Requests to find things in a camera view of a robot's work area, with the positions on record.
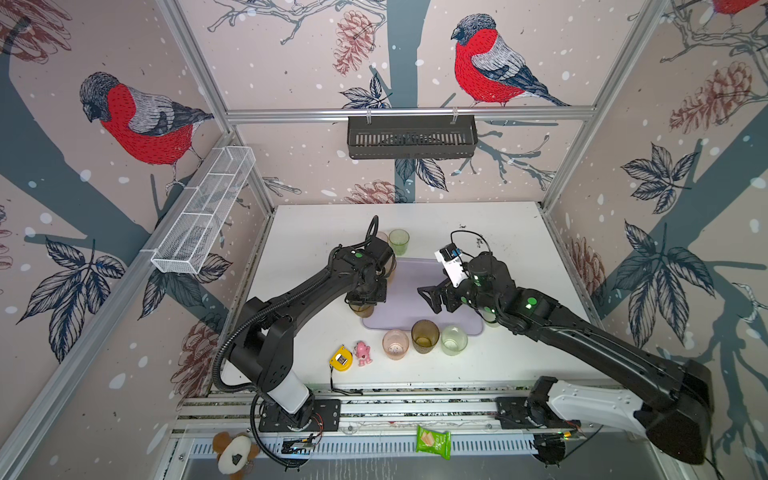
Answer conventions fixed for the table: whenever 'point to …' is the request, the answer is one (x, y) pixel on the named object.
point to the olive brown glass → (424, 336)
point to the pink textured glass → (395, 343)
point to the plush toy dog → (235, 454)
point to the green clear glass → (398, 239)
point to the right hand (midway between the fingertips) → (428, 283)
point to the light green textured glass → (453, 340)
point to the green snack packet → (435, 443)
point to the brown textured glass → (363, 310)
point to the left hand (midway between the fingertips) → (377, 300)
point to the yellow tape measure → (342, 359)
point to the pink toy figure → (362, 352)
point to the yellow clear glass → (390, 266)
